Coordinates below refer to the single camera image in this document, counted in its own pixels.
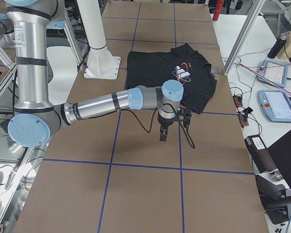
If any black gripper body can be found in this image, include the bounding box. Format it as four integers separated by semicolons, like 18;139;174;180
158;115;177;128

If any black printed t-shirt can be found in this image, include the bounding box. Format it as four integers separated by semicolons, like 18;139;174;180
126;44;217;114

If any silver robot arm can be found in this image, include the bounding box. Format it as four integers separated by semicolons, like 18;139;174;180
6;0;184;147

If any orange black terminal strip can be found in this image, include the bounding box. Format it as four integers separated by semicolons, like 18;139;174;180
233;95;249;128

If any black box with label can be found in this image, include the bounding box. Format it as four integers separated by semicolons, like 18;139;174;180
244;134;277;173

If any lower blue teach pendant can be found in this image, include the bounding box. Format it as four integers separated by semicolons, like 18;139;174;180
258;90;291;123

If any blue teach pendant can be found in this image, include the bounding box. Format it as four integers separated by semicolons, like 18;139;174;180
258;90;291;123
258;60;288;87

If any upper blue teach pendant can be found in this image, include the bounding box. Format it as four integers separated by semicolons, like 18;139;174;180
258;60;288;87

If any black monitor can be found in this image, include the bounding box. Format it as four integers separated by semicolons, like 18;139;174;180
268;130;291;188

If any red cylinder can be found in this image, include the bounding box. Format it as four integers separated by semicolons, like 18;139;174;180
212;0;224;21

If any purple rod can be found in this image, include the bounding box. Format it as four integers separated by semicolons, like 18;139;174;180
238;62;291;96

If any black water bottle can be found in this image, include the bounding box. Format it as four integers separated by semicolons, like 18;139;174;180
267;32;290;59

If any black braided camera cable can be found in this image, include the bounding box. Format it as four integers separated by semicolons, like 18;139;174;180
120;103;196;150

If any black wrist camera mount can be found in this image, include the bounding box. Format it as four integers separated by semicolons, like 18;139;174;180
177;107;192;129

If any white pedestal column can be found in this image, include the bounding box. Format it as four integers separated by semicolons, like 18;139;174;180
77;0;121;80

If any silver aluminium frame post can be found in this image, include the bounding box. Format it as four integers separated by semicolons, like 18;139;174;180
223;0;265;76

